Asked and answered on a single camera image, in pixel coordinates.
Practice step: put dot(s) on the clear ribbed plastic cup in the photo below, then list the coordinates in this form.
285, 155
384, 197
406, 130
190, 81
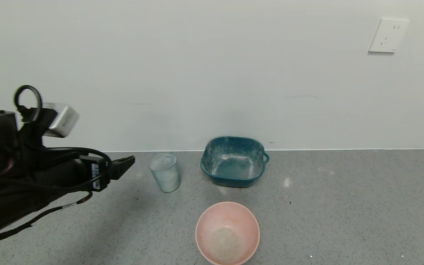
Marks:
166, 176

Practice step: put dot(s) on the white powder pile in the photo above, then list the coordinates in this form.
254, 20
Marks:
225, 244

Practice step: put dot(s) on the teal square plastic tray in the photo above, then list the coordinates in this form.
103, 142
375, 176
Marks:
234, 165

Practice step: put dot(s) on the pink round bowl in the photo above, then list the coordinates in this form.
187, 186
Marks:
227, 217

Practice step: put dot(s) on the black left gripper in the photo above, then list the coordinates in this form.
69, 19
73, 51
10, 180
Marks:
96, 176

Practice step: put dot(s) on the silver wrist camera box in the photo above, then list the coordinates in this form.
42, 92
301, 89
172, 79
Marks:
63, 119

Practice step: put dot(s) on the white wall power outlet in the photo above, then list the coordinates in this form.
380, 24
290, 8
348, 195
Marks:
388, 35

